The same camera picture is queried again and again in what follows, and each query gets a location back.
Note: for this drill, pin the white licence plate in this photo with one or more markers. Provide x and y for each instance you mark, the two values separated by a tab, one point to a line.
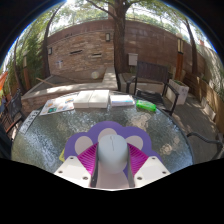
29	120

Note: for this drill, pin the thin tree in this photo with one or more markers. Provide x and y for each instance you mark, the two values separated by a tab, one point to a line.
45	50
193	50

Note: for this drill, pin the white flat box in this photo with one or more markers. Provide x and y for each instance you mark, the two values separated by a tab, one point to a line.
91	99

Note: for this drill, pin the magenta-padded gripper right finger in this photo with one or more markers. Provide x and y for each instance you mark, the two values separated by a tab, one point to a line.
151	168

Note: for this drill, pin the small yellow note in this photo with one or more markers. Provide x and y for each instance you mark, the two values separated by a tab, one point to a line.
62	156

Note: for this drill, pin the wooden stick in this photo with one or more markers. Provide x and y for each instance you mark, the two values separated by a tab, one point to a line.
46	81

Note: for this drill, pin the black metal mesh chair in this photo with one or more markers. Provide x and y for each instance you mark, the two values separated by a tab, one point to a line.
208	141

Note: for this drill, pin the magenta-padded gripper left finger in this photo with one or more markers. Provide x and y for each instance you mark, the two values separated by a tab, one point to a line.
71	168

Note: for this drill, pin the purple paw-shaped mouse pad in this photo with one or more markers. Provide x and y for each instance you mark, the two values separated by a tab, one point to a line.
110	128

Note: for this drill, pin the small white pack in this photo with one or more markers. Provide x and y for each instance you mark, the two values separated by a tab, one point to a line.
121	100

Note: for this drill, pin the black wall lamp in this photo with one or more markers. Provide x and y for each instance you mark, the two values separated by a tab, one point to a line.
107	36
49	50

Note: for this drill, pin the green pack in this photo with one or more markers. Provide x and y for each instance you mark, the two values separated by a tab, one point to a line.
146	105

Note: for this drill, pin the raised stone bed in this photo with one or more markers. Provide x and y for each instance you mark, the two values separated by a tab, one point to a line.
66	88

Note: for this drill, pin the grey wall mailbox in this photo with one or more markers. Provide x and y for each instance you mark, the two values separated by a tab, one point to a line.
133	59

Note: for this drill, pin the wooden lamp post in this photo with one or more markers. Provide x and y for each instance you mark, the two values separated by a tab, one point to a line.
180	56
25	70

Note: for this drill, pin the dark wooden armchair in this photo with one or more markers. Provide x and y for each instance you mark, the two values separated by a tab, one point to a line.
150	75

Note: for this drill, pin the white planter box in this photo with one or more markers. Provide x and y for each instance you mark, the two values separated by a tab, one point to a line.
178	90

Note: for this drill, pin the large tree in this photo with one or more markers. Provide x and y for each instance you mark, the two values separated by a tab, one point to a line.
119	40

